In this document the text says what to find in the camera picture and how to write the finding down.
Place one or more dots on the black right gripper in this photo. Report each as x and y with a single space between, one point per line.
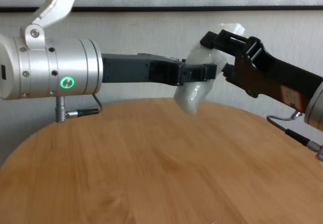
272 75

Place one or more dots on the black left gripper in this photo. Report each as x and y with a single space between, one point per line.
131 68

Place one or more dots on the white plastic-wrapped sandbag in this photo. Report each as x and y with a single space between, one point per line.
196 95

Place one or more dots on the black wall rail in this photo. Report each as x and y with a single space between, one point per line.
176 8

